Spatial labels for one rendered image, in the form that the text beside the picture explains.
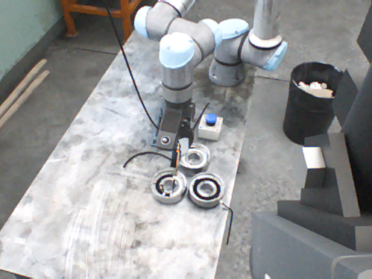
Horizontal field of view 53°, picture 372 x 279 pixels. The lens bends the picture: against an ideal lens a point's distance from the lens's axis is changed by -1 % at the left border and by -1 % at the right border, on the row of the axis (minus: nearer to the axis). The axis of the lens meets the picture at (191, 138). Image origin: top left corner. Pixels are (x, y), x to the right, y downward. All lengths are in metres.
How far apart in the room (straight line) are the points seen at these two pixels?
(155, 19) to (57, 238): 0.64
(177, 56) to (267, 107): 1.87
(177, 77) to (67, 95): 2.01
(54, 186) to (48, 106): 1.59
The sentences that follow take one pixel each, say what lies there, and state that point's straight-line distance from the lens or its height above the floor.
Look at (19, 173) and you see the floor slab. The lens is 2.39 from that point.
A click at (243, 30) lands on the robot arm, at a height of 1.03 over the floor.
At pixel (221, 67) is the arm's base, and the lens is 1.46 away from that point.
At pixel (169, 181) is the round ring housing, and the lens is 1.13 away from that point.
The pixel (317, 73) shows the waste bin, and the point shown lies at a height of 0.35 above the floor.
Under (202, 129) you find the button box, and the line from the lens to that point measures 1.24.
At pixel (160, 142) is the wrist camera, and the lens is 0.90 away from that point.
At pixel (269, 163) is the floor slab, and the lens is 2.28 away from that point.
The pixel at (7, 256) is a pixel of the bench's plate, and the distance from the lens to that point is 1.13.
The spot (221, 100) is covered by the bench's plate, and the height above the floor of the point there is 0.80.
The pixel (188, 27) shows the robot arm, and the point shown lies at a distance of 0.92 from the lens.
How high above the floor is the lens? 1.73
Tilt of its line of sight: 47 degrees down
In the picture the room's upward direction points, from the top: 1 degrees clockwise
